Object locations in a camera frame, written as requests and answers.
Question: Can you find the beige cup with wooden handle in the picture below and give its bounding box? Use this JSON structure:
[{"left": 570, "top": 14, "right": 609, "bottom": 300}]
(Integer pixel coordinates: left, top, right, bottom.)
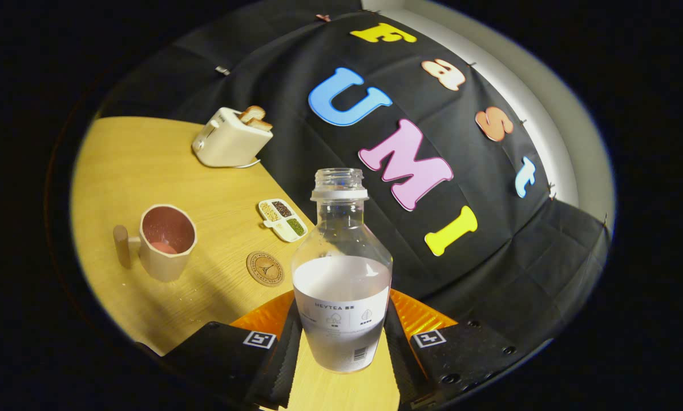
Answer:
[{"left": 113, "top": 204, "right": 197, "bottom": 283}]

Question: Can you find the wooden table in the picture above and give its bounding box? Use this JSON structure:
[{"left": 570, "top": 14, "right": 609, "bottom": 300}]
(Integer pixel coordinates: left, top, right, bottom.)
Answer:
[{"left": 70, "top": 116, "right": 402, "bottom": 411}]

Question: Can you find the cream toaster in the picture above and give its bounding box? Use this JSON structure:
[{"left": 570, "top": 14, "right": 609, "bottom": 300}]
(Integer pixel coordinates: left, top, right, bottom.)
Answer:
[{"left": 192, "top": 107, "right": 274, "bottom": 168}]

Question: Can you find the clear juice bottle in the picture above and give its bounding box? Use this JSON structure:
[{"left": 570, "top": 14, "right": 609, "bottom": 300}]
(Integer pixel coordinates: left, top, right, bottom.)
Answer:
[{"left": 291, "top": 168, "right": 394, "bottom": 374}]

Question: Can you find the round wooden coaster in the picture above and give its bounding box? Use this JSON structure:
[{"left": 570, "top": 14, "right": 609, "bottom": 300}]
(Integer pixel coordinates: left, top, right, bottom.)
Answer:
[{"left": 246, "top": 251, "right": 285, "bottom": 287}]

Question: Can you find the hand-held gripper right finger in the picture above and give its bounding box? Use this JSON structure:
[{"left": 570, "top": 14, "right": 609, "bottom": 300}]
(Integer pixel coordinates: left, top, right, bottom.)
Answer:
[{"left": 382, "top": 288, "right": 547, "bottom": 407}]

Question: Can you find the white divided grain dish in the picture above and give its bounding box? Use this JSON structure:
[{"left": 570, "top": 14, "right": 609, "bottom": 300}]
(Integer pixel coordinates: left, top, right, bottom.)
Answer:
[{"left": 257, "top": 198, "right": 309, "bottom": 243}]

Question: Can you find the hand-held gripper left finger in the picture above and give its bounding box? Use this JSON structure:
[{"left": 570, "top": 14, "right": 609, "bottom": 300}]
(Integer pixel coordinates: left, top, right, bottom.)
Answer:
[{"left": 161, "top": 290, "right": 305, "bottom": 409}]

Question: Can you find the black backdrop cloth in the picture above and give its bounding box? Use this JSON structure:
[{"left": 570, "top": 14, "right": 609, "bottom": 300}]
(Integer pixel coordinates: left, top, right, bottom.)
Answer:
[{"left": 96, "top": 0, "right": 611, "bottom": 349}]

